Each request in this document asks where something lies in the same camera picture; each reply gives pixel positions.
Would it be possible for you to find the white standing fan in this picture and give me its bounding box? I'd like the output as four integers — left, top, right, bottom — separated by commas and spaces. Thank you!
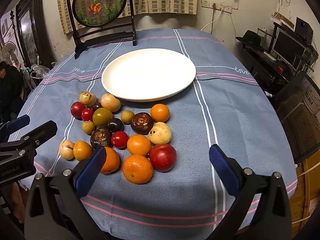
0, 41, 18, 67

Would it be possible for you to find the blue striped tablecloth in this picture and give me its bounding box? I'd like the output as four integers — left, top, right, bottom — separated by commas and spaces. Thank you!
7, 29, 298, 240

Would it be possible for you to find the computer monitor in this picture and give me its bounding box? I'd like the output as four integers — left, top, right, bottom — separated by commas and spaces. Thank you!
271, 30, 307, 62

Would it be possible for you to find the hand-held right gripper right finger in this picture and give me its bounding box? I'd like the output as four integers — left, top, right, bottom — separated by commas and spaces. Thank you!
207, 144, 293, 240

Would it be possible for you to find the small yellow fruit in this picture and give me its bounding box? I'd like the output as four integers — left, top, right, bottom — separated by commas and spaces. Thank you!
121, 110, 135, 124
82, 121, 96, 135

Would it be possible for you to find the white wall power strip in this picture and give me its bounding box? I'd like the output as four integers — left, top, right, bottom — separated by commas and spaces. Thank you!
212, 3, 233, 13

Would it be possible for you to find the round goldfish screen on stand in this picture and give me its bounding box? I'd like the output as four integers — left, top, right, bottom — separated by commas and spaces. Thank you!
65, 0, 138, 59

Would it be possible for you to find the small shiny red fruit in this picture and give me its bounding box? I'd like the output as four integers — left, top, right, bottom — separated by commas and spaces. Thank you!
81, 108, 95, 122
111, 131, 129, 149

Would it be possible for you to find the white power cable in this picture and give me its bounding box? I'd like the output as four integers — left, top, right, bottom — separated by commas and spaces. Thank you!
200, 7, 223, 32

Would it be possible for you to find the black desk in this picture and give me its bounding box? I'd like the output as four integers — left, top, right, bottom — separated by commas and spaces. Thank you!
241, 44, 315, 98

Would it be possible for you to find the dark red plum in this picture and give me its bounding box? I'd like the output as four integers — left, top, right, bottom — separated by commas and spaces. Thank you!
70, 101, 87, 119

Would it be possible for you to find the dark purple plum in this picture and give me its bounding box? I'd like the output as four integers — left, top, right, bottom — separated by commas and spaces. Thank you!
106, 118, 124, 133

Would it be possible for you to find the cardboard box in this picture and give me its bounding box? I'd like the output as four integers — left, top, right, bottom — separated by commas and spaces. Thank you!
287, 150, 320, 233

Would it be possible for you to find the clear plastic bag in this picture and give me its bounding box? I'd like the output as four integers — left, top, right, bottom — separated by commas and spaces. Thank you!
31, 64, 52, 79

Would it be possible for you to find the yellowish orange fruit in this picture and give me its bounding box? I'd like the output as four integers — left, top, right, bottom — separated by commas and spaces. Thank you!
73, 140, 93, 162

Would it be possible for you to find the black mesh chair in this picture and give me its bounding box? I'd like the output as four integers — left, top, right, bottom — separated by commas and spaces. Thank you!
271, 71, 320, 164

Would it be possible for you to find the white round plate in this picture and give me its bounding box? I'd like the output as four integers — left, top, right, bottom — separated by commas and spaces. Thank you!
101, 48, 197, 102

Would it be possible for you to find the orange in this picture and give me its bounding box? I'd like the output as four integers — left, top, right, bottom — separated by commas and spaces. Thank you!
122, 154, 154, 185
99, 147, 120, 174
150, 104, 170, 123
127, 134, 152, 157

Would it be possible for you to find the black hat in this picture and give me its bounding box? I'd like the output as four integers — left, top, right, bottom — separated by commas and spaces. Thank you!
236, 30, 264, 50

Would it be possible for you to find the dark carved wooden frame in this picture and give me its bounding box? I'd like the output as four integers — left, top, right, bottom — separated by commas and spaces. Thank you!
15, 0, 54, 68

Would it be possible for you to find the large red plum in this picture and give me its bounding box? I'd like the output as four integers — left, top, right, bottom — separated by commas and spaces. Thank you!
149, 144, 177, 172

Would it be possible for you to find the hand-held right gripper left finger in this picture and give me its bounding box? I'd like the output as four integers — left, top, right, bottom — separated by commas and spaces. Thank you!
24, 146, 110, 240

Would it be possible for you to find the black speaker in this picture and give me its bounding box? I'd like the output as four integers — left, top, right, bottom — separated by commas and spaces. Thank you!
295, 17, 314, 44

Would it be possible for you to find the dark brown mangosteen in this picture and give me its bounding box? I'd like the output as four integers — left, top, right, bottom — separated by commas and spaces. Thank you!
130, 112, 154, 135
90, 127, 112, 149

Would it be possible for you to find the olive green fruit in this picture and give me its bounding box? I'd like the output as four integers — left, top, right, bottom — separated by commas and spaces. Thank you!
92, 107, 113, 127

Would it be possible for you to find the large tan fruit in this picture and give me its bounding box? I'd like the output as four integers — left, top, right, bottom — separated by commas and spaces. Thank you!
148, 122, 172, 145
100, 93, 122, 112

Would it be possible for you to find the tan fruit with brown marks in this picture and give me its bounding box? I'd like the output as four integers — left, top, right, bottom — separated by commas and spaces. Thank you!
79, 91, 97, 106
59, 139, 75, 160

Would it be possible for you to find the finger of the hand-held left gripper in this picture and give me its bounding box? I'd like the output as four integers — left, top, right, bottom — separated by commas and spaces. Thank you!
0, 114, 31, 137
0, 120, 58, 157

